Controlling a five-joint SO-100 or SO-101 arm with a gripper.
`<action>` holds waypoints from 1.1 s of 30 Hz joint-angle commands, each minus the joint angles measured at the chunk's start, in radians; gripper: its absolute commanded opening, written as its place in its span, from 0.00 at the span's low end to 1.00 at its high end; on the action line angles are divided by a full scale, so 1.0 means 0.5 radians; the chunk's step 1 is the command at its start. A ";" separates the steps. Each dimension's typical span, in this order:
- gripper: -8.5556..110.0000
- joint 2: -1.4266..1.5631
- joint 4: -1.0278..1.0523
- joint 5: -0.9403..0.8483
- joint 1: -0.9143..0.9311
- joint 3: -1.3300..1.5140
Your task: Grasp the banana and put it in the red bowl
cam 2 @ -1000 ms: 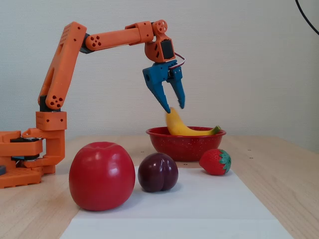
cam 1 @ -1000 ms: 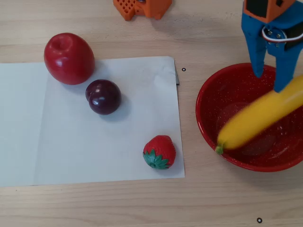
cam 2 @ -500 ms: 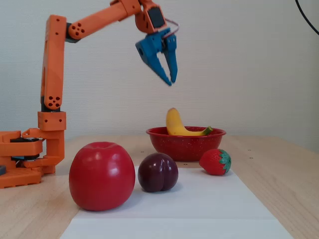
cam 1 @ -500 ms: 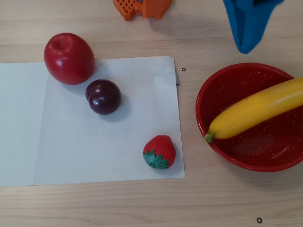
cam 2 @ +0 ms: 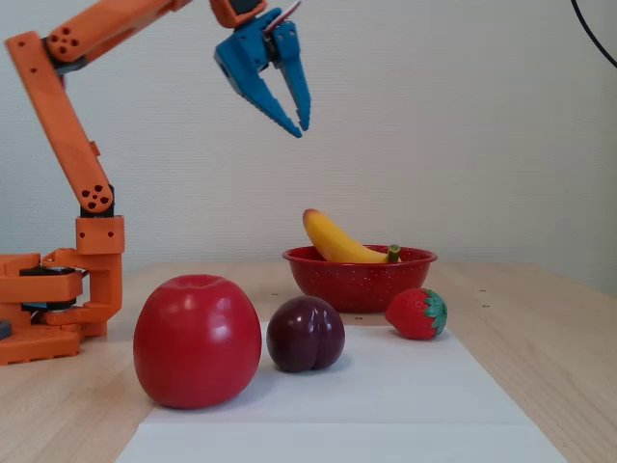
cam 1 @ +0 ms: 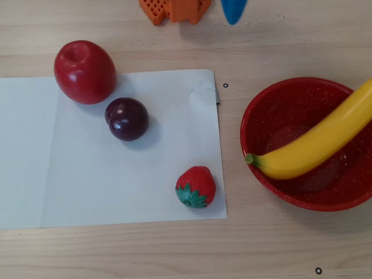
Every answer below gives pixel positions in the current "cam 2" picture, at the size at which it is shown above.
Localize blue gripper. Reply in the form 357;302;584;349
214;8;312;140

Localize yellow toy banana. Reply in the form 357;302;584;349
302;208;402;264

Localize orange robot base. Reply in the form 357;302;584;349
0;253;84;367

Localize red speckled enamel bowl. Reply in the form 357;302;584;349
282;244;439;313

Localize dark purple toy plum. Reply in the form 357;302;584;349
265;295;346;373

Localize red toy strawberry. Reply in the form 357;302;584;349
384;287;448;340

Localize red toy apple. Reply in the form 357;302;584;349
132;274;263;410

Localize white paper sheet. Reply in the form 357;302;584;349
114;320;570;463

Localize white red black servo cable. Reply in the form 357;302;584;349
262;0;303;33

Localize black hanging cable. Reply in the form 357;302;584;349
571;0;617;68

